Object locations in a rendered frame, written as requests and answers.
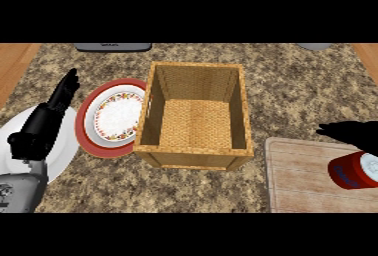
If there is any wicker basket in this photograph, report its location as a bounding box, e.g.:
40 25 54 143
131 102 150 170
133 61 255 172

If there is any grey round object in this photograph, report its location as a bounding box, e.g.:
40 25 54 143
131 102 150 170
297 42 336 52

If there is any dark grey appliance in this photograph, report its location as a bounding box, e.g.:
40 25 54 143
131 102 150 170
72 42 153 53

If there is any pale wooden cutting board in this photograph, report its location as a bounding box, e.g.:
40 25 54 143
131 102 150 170
264 136 378 214

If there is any red can with white lid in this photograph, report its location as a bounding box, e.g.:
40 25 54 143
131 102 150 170
326 150 378 191

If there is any white floral rimmed plate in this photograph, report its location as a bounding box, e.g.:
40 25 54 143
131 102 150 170
82 84 147 149

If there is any red plate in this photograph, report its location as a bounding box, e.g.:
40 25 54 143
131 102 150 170
74 78 149 159

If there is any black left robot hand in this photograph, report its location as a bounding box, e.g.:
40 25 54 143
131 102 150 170
6 67 81 162

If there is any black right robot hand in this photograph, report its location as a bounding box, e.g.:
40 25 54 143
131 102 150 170
314 120 378 156

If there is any plain white plate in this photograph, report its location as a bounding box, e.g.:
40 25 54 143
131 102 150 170
0 105 81 185

